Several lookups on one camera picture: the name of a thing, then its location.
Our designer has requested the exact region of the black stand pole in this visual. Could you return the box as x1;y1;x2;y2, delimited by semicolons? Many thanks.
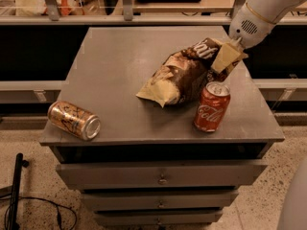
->
5;153;29;230

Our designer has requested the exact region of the brown chip bag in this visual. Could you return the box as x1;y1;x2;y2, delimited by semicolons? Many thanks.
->
136;37;229;107

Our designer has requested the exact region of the black floor cable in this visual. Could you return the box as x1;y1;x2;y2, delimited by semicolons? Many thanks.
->
0;195;79;230

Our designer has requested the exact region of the orange soda can lying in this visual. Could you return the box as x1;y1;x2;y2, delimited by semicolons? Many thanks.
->
47;101;101;141

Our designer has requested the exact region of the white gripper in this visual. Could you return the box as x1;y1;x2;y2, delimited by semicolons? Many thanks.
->
211;4;274;75

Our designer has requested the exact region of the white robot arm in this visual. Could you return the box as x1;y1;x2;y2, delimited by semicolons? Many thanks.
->
211;0;306;74

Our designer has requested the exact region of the red coke can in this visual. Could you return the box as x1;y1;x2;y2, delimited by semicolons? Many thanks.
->
194;81;230;132

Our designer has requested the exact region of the metal railing frame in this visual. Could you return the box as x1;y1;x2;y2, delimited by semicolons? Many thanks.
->
0;0;307;27

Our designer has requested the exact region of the grey drawer cabinet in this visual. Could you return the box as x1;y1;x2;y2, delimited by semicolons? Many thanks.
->
41;26;283;226

